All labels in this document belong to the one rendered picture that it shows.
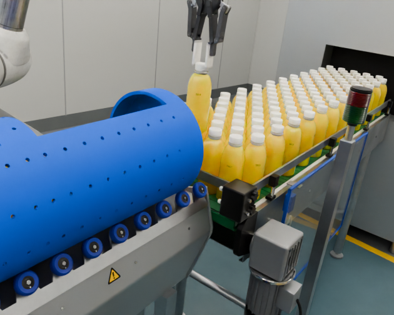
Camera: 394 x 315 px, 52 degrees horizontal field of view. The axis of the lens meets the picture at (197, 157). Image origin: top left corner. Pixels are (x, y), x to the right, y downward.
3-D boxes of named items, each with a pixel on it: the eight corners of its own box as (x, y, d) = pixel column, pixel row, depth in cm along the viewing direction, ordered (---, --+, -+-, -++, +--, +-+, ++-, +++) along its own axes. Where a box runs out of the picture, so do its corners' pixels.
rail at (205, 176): (140, 154, 136) (141, 145, 134) (142, 153, 136) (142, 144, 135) (242, 198, 114) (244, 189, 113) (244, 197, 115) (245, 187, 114)
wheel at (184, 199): (171, 195, 107) (176, 193, 106) (182, 189, 110) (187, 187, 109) (178, 210, 107) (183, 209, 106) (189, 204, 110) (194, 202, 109)
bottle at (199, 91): (184, 124, 128) (190, 65, 120) (207, 126, 128) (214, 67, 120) (182, 132, 122) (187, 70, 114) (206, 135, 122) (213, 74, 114)
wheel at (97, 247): (77, 243, 85) (81, 241, 83) (94, 234, 88) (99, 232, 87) (85, 262, 84) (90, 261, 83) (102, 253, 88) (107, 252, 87)
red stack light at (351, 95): (343, 104, 118) (346, 90, 116) (349, 100, 123) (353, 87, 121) (364, 109, 115) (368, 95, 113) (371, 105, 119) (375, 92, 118)
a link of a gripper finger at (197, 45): (196, 40, 114) (194, 40, 114) (193, 65, 117) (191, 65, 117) (202, 40, 116) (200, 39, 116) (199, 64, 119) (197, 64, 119)
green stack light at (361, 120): (338, 120, 120) (343, 104, 118) (346, 115, 125) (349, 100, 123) (360, 125, 117) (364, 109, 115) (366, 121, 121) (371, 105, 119)
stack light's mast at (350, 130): (334, 139, 122) (347, 87, 116) (341, 134, 127) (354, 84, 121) (354, 145, 119) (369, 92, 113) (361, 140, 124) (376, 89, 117)
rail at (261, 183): (244, 197, 115) (245, 187, 114) (388, 104, 235) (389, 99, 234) (246, 198, 115) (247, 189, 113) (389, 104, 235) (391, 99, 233)
